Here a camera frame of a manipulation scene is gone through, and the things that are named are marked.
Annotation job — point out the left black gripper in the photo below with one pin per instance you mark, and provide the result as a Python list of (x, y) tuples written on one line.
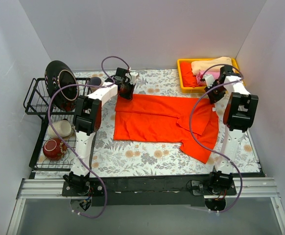
[(127, 90)]

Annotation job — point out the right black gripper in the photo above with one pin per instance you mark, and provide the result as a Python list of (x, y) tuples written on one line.
[(214, 94)]

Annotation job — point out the orange t shirt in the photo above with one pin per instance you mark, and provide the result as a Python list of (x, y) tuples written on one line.
[(189, 80), (150, 118)]

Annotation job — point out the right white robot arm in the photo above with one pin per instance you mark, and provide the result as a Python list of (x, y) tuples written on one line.
[(238, 117)]

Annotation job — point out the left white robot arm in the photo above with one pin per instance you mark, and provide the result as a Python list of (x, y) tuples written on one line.
[(87, 121)]

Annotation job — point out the yellow plastic tray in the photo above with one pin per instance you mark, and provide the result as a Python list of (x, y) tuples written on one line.
[(199, 89)]

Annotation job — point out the rolled pink t shirt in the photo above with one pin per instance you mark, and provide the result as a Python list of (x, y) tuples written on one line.
[(201, 80)]

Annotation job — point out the rolled beige t shirt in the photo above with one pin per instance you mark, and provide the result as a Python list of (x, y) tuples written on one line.
[(202, 65)]

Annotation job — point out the rolled orange t shirt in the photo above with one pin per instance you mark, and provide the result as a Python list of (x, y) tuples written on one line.
[(189, 80)]

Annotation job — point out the purple rimmed mug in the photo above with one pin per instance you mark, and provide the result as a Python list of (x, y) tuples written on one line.
[(95, 82)]

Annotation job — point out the floral table mat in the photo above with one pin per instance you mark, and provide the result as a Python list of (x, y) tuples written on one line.
[(128, 158)]

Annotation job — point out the black round plate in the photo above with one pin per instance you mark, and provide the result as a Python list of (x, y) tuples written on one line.
[(58, 75)]

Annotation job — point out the cream ceramic cup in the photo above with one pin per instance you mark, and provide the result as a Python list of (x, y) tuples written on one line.
[(63, 128)]

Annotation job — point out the red floral bowl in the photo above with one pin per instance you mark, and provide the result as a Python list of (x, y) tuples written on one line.
[(54, 149)]

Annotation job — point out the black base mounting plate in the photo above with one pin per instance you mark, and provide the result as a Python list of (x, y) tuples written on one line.
[(147, 190)]

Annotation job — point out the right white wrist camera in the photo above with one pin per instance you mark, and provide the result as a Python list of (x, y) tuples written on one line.
[(209, 79)]

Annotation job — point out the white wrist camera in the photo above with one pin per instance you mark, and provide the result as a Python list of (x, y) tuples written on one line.
[(134, 76), (209, 79)]

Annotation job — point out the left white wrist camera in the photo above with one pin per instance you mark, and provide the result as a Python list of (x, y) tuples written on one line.
[(134, 76)]

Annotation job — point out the black wire dish rack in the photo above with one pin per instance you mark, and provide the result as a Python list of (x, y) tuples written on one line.
[(36, 103)]

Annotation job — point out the aluminium frame rail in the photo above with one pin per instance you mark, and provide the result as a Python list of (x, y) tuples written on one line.
[(258, 187)]

